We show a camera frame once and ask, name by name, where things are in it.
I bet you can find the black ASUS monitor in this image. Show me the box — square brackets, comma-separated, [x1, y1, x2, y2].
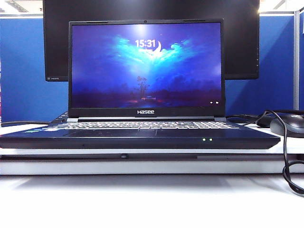
[42, 0, 261, 82]

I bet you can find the blue office partition panel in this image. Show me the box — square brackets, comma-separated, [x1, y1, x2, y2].
[0, 15, 296, 123]

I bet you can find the black grey computer mouse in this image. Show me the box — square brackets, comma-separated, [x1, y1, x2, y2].
[269, 113, 304, 138]

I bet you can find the thick black looping cable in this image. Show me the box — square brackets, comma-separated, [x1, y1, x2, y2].
[257, 109, 304, 197]

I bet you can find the dark grey laptop cable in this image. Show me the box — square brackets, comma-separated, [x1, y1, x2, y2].
[0, 121, 52, 127]

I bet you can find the black desktop keyboard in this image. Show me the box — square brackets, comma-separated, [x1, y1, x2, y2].
[50, 111, 70, 123]

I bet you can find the silver partition post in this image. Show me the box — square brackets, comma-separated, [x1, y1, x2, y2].
[294, 9, 301, 110]

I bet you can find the black plug cable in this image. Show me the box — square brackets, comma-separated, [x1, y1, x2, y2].
[225, 114, 273, 128]

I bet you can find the dark table edge rail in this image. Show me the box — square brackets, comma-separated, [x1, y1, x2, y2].
[0, 153, 304, 161]

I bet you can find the black Hasee laptop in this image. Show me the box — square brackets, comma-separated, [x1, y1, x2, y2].
[0, 18, 282, 150]

